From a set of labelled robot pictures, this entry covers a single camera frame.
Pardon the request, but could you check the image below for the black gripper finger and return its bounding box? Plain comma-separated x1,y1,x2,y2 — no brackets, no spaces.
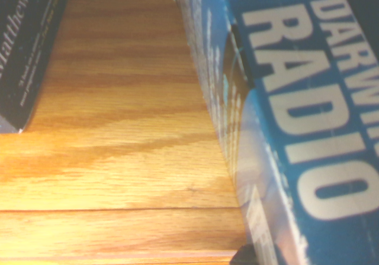
232,243,259,265

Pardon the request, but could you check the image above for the blue Darwin's Radio paperback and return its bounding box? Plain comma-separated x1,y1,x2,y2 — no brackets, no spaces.
169,0,379,265

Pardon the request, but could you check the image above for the wooden oak bookshelf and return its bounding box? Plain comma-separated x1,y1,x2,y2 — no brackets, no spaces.
0,0,248,265

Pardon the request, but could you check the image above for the dark Matthew paperback book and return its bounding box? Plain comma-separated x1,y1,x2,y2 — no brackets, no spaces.
0,0,74,135

